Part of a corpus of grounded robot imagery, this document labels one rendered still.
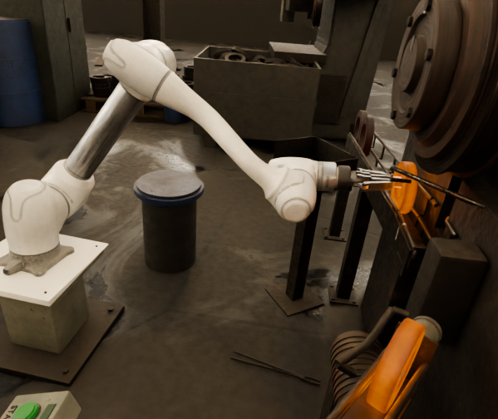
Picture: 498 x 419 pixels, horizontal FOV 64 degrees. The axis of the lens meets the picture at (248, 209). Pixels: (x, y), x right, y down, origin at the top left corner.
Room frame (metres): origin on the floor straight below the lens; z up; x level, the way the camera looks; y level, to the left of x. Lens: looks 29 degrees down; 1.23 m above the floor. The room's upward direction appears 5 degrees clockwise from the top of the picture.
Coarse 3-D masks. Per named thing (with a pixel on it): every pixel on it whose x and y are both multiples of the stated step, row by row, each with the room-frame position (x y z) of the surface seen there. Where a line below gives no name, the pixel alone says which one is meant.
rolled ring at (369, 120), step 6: (366, 120) 1.83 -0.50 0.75; (372, 120) 1.81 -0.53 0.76; (366, 126) 1.80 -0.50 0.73; (372, 126) 1.78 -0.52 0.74; (360, 132) 1.91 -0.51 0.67; (366, 132) 1.77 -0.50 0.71; (372, 132) 1.76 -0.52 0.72; (360, 138) 1.89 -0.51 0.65; (366, 138) 1.75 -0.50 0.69; (372, 138) 1.75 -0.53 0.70; (360, 144) 1.87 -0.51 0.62; (366, 144) 1.75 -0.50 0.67; (366, 150) 1.76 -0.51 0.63
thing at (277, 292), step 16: (288, 144) 1.56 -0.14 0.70; (304, 144) 1.60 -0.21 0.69; (320, 144) 1.60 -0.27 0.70; (320, 160) 1.58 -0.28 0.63; (336, 160) 1.50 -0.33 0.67; (352, 160) 1.39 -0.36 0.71; (320, 192) 1.33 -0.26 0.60; (304, 224) 1.41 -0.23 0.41; (304, 240) 1.41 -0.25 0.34; (304, 256) 1.42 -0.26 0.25; (288, 272) 1.46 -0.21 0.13; (304, 272) 1.43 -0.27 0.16; (272, 288) 1.48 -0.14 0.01; (288, 288) 1.44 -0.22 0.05; (304, 288) 1.50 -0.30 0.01; (288, 304) 1.38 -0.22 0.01; (304, 304) 1.39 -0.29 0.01; (320, 304) 1.40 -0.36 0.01
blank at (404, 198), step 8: (400, 168) 1.13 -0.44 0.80; (408, 168) 1.08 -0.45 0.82; (416, 168) 1.08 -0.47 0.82; (400, 176) 1.13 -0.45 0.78; (408, 184) 1.04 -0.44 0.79; (416, 184) 1.04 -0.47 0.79; (392, 192) 1.15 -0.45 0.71; (400, 192) 1.13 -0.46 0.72; (408, 192) 1.03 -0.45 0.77; (416, 192) 1.03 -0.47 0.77; (400, 200) 1.06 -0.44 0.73; (408, 200) 1.03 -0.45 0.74; (400, 208) 1.04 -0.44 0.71; (408, 208) 1.04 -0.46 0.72
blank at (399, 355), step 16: (400, 336) 0.46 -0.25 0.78; (416, 336) 0.46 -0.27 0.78; (384, 352) 0.44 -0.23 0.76; (400, 352) 0.43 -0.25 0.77; (416, 352) 0.50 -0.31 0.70; (384, 368) 0.42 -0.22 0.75; (400, 368) 0.42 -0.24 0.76; (384, 384) 0.41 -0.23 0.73; (400, 384) 0.46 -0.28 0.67; (368, 400) 0.42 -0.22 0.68; (384, 400) 0.40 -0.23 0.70
